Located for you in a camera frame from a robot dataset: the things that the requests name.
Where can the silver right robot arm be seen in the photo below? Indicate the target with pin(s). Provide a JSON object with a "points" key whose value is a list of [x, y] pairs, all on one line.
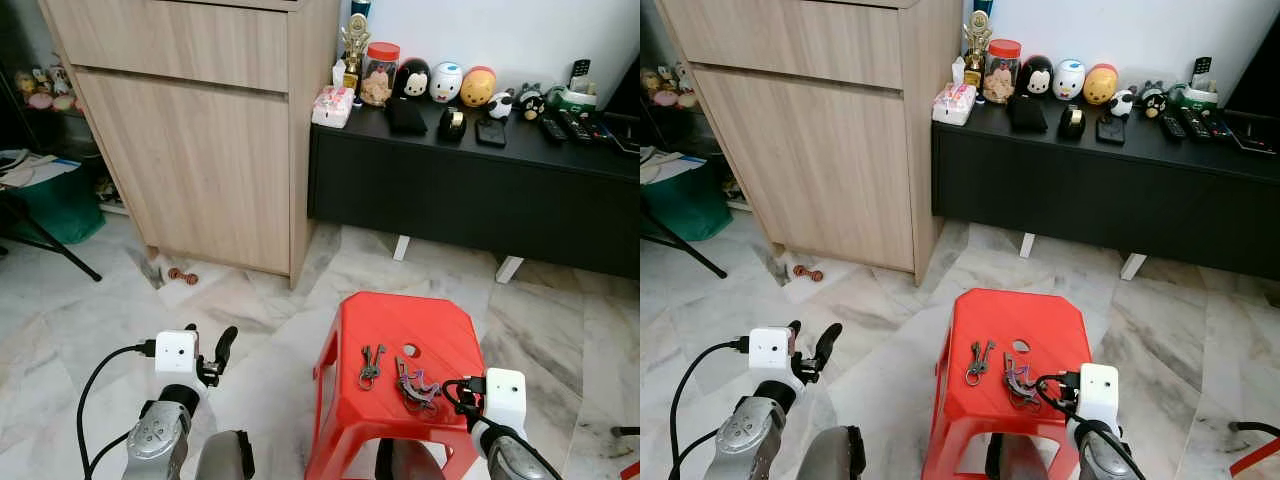
{"points": [[515, 462], [1100, 460]]}

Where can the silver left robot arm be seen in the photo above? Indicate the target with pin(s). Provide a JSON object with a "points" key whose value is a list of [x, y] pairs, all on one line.
{"points": [[745, 440], [155, 445]]}

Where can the key bunch with purple tag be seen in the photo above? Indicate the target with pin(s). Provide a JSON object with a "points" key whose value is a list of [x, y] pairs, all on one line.
{"points": [[415, 385], [1022, 382]]}

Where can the small brown floor object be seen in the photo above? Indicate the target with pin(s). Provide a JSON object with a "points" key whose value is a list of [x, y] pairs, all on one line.
{"points": [[808, 273], [182, 276]]}

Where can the red plastic stool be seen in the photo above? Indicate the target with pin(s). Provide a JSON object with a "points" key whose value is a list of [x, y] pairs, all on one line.
{"points": [[400, 320], [1015, 316]]}

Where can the black tripod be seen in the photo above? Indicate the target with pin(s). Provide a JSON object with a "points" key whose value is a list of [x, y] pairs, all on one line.
{"points": [[690, 255], [55, 250]]}

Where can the green bin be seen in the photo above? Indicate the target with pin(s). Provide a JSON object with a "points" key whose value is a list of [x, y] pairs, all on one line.
{"points": [[690, 205], [60, 210]]}

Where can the light wooden cabinet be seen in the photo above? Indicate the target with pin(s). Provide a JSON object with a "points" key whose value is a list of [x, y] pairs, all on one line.
{"points": [[810, 160], [190, 160]]}

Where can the red floor object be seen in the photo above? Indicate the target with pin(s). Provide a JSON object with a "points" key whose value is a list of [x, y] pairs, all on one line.
{"points": [[1258, 462], [632, 470]]}

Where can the white paper stack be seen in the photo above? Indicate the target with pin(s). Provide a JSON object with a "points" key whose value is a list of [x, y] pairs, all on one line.
{"points": [[668, 165], [35, 168]]}

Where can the black low tv console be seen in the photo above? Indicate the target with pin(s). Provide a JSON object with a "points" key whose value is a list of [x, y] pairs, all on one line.
{"points": [[470, 200], [1090, 195]]}

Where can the black set-top box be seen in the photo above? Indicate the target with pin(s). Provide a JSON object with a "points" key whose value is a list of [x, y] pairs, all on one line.
{"points": [[622, 135], [1255, 133]]}

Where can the pink white tissue box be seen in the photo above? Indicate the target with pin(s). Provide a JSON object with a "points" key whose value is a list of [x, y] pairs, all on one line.
{"points": [[333, 108], [954, 105]]}

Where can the small pink shelf figurines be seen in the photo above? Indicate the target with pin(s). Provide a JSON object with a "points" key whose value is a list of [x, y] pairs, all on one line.
{"points": [[672, 87], [45, 90]]}

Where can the flat black case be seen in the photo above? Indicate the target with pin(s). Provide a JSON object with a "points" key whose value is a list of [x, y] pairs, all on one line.
{"points": [[491, 133], [1111, 130]]}

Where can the black tape dispenser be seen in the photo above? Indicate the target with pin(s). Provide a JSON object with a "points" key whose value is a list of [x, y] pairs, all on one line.
{"points": [[1072, 121], [452, 124]]}

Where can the black television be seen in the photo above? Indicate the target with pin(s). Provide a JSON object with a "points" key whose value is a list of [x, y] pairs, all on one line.
{"points": [[628, 90], [1262, 90]]}

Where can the black remote control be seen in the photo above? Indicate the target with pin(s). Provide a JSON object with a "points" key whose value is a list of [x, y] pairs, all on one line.
{"points": [[576, 125], [553, 129], [1197, 123], [1173, 126]]}

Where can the small white panda figurine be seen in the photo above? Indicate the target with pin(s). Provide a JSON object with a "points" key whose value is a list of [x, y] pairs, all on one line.
{"points": [[1123, 103], [500, 105]]}

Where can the clear jar with red lid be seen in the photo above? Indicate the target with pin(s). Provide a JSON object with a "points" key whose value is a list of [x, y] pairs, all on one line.
{"points": [[1002, 75], [380, 78]]}

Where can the green white desk holder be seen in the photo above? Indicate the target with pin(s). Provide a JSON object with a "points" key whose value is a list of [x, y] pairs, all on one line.
{"points": [[1200, 96], [577, 98]]}

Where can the yellow bear head toy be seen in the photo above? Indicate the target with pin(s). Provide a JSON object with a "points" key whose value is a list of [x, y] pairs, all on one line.
{"points": [[478, 88], [1102, 85]]}

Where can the small gold trophy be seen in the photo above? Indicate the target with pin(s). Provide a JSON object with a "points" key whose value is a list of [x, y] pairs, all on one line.
{"points": [[353, 50], [977, 48]]}

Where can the white round toy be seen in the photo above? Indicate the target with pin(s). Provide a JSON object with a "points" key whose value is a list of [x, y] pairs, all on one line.
{"points": [[446, 83], [1069, 80]]}

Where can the black mouse head toy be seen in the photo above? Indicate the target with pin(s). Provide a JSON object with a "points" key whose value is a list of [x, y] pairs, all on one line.
{"points": [[1036, 77], [413, 80]]}

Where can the tall blue gold trophy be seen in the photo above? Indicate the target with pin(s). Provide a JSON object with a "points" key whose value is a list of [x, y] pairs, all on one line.
{"points": [[982, 6], [360, 8]]}

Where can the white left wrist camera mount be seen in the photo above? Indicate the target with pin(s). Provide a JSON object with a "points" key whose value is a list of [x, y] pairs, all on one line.
{"points": [[177, 352], [771, 349]]}

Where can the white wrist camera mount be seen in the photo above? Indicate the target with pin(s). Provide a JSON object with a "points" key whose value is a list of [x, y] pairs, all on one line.
{"points": [[177, 352], [505, 400], [771, 349], [1098, 397]]}

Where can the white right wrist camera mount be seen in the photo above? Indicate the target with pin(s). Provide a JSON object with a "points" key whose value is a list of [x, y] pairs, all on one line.
{"points": [[505, 400], [1098, 397]]}

